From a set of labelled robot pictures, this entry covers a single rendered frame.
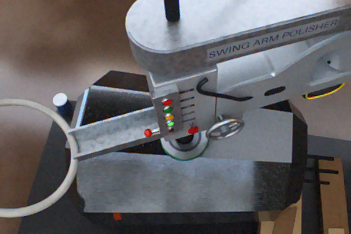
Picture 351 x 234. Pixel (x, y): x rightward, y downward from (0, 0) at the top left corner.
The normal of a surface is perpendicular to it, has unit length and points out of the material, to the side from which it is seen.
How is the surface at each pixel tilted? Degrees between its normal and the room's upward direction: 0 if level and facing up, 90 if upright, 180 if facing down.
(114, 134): 2
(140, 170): 45
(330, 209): 0
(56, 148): 0
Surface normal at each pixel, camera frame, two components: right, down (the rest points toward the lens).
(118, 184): -0.06, 0.36
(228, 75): -0.08, -0.38
